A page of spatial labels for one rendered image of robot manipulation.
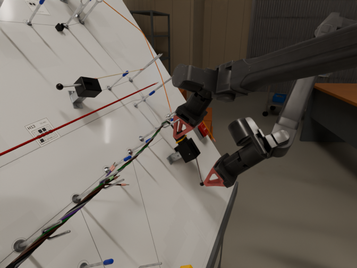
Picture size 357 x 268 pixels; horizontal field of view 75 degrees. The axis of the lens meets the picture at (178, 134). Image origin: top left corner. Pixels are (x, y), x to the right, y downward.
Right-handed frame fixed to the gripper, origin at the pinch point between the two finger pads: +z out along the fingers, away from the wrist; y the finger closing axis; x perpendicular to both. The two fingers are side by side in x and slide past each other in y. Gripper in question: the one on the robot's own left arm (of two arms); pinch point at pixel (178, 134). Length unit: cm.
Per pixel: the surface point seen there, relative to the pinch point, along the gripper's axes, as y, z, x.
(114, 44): -6.8, -8.5, -35.2
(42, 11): 13.3, -12.3, -43.9
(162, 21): -451, 54, -246
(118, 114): 9.8, 0.8, -15.5
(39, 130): 31.7, -0.1, -18.1
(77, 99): 20.9, -3.2, -20.4
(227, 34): -594, 16, -135
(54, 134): 29.5, 0.7, -16.4
